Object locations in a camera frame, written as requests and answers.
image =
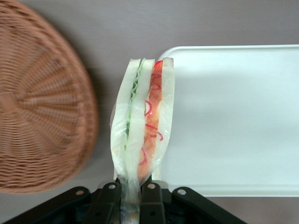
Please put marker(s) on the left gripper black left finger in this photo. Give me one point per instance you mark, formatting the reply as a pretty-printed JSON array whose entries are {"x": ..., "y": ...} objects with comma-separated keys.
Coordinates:
[{"x": 93, "y": 207}]

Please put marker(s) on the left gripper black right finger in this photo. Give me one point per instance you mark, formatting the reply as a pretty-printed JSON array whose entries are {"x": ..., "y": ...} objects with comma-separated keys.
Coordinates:
[{"x": 177, "y": 207}]

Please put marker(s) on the triangle sandwich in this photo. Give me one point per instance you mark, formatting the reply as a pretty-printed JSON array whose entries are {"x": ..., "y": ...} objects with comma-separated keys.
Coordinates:
[{"x": 137, "y": 116}]

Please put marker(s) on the cream rectangular tray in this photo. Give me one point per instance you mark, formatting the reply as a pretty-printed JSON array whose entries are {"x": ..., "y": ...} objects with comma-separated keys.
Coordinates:
[{"x": 233, "y": 116}]

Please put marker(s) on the brown wicker basket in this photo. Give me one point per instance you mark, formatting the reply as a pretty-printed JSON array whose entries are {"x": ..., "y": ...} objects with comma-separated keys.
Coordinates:
[{"x": 35, "y": 105}]

